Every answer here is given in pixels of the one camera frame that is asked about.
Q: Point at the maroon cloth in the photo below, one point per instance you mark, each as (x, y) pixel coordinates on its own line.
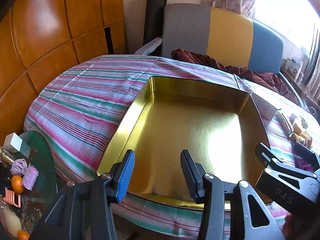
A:
(262, 80)

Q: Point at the wooden wardrobe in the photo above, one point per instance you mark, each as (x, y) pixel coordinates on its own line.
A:
(50, 30)

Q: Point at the grey bed frame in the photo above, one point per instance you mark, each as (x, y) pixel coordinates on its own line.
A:
(292, 87)

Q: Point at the black rolled mat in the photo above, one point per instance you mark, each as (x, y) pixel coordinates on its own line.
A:
(153, 17)

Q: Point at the purple scrunchie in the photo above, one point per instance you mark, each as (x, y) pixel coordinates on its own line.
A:
(18, 166)

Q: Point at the green glass round table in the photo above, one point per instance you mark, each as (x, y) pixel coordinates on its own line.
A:
(42, 152)

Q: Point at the white bed rail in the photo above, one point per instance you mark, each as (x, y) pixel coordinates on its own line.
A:
(148, 46)

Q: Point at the bright window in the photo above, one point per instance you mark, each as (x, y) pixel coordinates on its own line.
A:
(282, 7)

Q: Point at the small white box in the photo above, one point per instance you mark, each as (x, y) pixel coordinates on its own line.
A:
(12, 142)

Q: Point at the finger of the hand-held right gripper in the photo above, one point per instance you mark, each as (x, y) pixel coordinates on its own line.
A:
(262, 152)
(303, 152)

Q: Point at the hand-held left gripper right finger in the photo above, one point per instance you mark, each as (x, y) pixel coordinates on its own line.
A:
(190, 172)

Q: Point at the striped bed blanket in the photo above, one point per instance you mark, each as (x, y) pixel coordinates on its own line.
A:
(75, 105)

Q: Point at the purple snack packet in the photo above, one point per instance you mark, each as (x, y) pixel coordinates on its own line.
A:
(303, 165)

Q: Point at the white boxes on desk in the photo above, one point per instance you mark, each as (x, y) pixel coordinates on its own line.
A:
(295, 67)

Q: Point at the pink plastic clip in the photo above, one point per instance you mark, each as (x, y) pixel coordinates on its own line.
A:
(11, 198)

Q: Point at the yellow sponge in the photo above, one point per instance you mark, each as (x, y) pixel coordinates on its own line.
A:
(297, 126)

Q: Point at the wooden desk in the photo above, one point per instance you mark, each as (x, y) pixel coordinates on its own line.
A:
(310, 95)

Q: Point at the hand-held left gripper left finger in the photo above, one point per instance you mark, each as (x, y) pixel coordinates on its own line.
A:
(126, 177)

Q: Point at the gold metal tin box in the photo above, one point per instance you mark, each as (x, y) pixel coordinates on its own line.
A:
(175, 130)

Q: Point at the purple hair roller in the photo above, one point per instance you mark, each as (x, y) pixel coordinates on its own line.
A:
(30, 178)

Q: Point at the grey yellow blue headboard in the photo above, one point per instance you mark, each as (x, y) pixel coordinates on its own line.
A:
(230, 35)

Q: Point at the orange tangerine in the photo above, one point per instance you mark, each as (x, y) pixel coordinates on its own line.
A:
(17, 183)
(23, 235)

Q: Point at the white bottle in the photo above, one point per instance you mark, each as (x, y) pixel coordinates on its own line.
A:
(11, 221)

